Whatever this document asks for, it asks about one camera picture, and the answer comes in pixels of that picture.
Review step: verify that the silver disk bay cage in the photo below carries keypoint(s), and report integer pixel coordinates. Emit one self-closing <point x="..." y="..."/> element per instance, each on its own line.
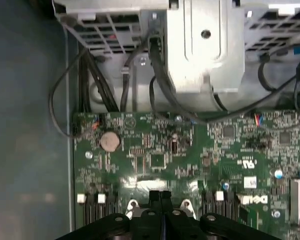
<point x="202" y="62"/>

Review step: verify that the silver perforated drive cage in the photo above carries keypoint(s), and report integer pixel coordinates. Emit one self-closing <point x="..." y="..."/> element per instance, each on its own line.
<point x="75" y="12"/>

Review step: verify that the RAM slot with white clips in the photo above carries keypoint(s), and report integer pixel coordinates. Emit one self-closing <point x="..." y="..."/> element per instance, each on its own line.
<point x="81" y="198"/>
<point x="220" y="196"/>
<point x="101" y="198"/>

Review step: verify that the RAM slot with black clips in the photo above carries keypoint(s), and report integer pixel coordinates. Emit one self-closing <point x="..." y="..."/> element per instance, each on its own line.
<point x="208" y="202"/>
<point x="91" y="207"/>
<point x="111" y="205"/>
<point x="230" y="205"/>

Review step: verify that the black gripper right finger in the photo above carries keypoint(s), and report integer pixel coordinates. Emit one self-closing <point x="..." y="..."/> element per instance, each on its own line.
<point x="170" y="225"/>

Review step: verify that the black open PC case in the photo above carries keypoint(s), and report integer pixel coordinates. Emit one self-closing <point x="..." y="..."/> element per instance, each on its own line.
<point x="27" y="125"/>

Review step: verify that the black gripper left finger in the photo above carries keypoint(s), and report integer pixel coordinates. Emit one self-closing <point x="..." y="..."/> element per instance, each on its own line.
<point x="155" y="225"/>

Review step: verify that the green motherboard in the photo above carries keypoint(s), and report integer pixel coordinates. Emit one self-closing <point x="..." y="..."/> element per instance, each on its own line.
<point x="190" y="160"/>

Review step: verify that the round coin battery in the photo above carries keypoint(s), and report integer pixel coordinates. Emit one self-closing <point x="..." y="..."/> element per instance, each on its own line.
<point x="110" y="141"/>

